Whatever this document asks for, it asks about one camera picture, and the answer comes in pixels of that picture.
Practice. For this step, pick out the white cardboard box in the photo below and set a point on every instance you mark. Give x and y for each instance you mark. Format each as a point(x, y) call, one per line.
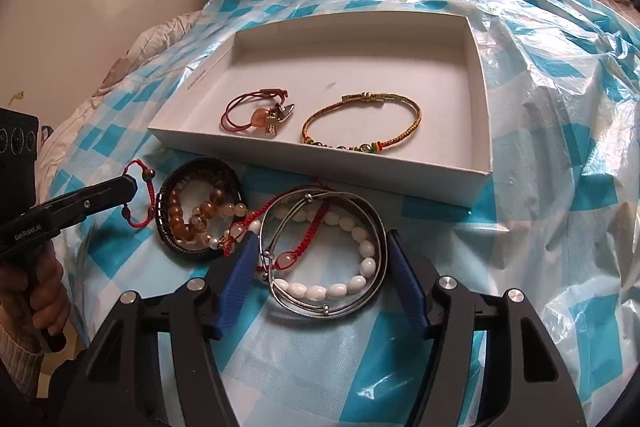
point(350, 57)

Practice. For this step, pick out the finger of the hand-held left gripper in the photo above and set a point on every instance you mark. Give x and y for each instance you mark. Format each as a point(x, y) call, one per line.
point(100, 194)

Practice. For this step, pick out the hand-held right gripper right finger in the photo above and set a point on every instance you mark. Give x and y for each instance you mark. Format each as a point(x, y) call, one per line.
point(405, 282)

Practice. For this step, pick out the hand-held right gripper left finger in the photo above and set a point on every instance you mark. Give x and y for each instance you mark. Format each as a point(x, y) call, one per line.
point(240, 277)

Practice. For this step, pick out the blue checked plastic sheet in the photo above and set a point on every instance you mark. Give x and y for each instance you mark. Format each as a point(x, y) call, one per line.
point(550, 157)

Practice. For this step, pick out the person's left hand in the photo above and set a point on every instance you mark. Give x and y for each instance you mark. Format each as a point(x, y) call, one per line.
point(50, 292)

